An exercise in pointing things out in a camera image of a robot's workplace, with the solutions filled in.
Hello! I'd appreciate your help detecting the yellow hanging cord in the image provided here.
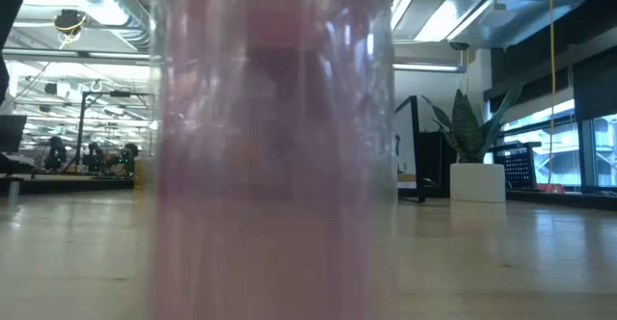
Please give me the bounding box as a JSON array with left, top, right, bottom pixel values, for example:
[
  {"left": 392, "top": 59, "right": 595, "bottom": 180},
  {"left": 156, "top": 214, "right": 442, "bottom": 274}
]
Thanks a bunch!
[{"left": 548, "top": 0, "right": 557, "bottom": 186}]

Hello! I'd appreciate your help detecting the black ceiling device yellow cable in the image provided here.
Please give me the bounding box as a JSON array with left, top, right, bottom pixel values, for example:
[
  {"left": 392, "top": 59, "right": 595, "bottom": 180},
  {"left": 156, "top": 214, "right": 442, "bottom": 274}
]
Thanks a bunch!
[{"left": 51, "top": 7, "right": 90, "bottom": 51}]

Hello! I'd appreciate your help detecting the distant black robot equipment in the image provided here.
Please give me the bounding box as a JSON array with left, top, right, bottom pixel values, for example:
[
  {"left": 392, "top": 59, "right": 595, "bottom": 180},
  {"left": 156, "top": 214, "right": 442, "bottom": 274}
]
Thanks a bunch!
[{"left": 42, "top": 135, "right": 141, "bottom": 176}]

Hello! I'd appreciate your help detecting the green plant in white pot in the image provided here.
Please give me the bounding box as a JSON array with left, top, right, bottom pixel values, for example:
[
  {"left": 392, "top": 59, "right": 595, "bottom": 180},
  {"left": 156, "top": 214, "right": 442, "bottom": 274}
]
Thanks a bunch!
[{"left": 421, "top": 82, "right": 526, "bottom": 203}]

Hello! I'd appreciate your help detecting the distant black gantry frame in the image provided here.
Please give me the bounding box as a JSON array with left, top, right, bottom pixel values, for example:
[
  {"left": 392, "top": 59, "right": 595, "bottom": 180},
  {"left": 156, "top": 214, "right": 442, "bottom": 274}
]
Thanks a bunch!
[{"left": 74, "top": 90, "right": 156, "bottom": 174}]

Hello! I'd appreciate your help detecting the silver ribbed ceiling duct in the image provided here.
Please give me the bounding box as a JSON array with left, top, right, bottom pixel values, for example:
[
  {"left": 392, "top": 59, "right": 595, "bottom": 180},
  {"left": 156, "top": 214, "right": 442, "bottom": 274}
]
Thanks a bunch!
[{"left": 40, "top": 0, "right": 151, "bottom": 54}]

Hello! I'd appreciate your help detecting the grey rectangular ceiling duct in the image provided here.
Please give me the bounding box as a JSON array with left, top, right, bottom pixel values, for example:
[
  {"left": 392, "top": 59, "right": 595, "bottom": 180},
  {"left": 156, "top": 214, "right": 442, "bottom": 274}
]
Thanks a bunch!
[{"left": 392, "top": 0, "right": 592, "bottom": 49}]

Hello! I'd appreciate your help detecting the black perforated metal panel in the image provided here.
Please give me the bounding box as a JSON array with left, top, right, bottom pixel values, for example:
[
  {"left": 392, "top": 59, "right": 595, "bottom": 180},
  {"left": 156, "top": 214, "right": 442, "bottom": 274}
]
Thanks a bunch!
[{"left": 491, "top": 141, "right": 544, "bottom": 190}]

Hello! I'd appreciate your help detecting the black monitor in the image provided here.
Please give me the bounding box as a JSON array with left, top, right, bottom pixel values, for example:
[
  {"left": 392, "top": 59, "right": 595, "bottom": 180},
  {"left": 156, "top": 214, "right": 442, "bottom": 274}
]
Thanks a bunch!
[{"left": 0, "top": 114, "right": 28, "bottom": 154}]

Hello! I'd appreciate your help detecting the black cabinet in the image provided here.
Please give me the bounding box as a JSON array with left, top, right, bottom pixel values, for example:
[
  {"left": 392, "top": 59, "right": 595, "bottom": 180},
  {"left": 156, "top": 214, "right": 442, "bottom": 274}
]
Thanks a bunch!
[{"left": 416, "top": 130, "right": 457, "bottom": 199}]

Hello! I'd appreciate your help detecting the black aluminium table frame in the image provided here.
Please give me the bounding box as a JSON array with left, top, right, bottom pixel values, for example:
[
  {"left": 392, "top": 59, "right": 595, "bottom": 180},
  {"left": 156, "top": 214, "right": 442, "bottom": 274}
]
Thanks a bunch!
[{"left": 505, "top": 188, "right": 617, "bottom": 211}]

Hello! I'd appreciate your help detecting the black window blind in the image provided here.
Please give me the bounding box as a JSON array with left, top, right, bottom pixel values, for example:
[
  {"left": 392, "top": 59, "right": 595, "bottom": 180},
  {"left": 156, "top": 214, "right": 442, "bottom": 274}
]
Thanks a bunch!
[{"left": 573, "top": 59, "right": 617, "bottom": 121}]

